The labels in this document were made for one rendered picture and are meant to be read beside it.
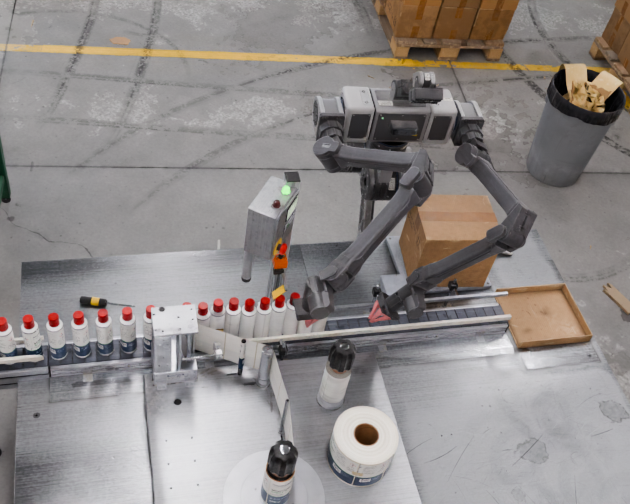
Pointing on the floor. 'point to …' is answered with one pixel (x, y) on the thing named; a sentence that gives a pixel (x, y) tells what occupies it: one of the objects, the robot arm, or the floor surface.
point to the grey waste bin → (562, 147)
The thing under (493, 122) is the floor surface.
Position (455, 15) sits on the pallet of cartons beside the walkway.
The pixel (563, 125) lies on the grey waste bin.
